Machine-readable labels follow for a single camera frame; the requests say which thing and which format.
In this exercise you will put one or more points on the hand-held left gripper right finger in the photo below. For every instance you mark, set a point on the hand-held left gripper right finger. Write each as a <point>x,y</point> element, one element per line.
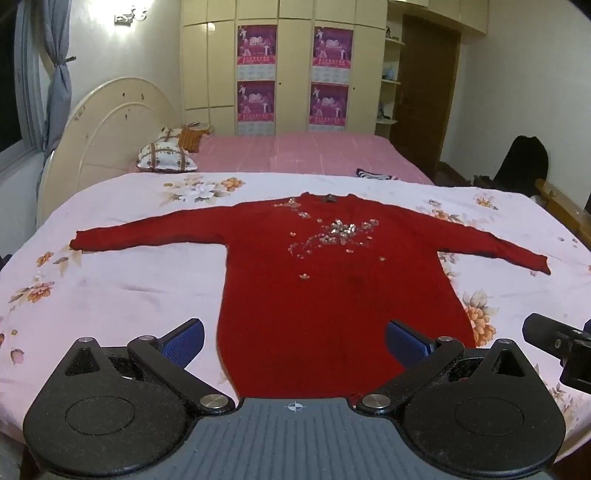
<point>406,344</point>

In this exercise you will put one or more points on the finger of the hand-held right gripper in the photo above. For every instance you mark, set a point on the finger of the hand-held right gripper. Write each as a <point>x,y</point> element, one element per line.
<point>545,330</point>

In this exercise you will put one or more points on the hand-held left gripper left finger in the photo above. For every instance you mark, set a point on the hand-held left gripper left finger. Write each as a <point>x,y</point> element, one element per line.
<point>187,341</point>

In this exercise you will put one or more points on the red sequined sweater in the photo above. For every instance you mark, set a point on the red sequined sweater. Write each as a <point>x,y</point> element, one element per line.
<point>314,300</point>

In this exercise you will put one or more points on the floral white bed sheet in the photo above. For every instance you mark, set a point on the floral white bed sheet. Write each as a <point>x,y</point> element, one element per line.
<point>138,286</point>

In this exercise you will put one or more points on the striped dark cloth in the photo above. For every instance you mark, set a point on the striped dark cloth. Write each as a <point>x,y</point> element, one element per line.
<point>376,175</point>

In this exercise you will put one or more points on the black chair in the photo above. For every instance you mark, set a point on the black chair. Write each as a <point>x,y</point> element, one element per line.
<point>521,159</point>

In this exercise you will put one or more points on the large patterned pillow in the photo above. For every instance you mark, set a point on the large patterned pillow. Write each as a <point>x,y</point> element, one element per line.
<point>166,157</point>

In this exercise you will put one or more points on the orange cushion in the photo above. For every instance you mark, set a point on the orange cushion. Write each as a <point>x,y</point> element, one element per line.
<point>194,136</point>

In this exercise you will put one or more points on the small patterned pillow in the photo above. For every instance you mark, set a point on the small patterned pillow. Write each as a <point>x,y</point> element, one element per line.
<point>170,134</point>

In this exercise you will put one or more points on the pink bed sheet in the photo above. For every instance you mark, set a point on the pink bed sheet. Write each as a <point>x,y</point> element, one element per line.
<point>300,152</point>

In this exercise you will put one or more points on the cream round headboard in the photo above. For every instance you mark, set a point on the cream round headboard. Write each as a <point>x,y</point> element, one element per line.
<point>101,138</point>

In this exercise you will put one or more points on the brown wooden door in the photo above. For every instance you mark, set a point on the brown wooden door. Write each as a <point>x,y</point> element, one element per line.
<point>425,92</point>

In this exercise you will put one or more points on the cream corner shelf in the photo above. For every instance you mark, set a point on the cream corner shelf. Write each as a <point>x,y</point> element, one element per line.
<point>390,81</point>

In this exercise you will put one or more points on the grey blue curtain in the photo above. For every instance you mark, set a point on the grey blue curtain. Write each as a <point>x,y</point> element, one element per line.
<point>60,87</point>

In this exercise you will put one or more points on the cream wardrobe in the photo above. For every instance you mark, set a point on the cream wardrobe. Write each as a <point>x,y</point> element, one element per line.
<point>293,69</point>

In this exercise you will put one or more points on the window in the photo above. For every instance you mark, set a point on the window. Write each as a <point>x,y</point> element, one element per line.
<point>9,92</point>

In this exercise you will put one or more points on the cream overhead cabinet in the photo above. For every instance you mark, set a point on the cream overhead cabinet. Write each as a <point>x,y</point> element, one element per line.
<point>438,11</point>

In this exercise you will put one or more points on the wooden bed frame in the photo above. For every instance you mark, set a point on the wooden bed frame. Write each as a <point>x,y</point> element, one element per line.
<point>563,203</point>

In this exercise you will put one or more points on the purple wall poster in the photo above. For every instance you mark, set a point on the purple wall poster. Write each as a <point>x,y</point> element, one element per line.
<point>256,48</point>
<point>256,106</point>
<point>328,108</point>
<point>332,50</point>

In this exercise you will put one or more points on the wall lamp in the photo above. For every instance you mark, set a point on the wall lamp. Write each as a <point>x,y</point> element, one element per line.
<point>131,14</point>

